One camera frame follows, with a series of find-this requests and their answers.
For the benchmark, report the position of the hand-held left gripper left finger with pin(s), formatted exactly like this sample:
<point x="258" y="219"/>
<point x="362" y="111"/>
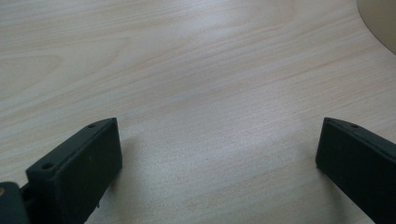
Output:
<point x="77" y="174"/>

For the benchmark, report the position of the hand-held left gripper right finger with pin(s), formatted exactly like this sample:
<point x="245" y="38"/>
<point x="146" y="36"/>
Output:
<point x="355" y="161"/>

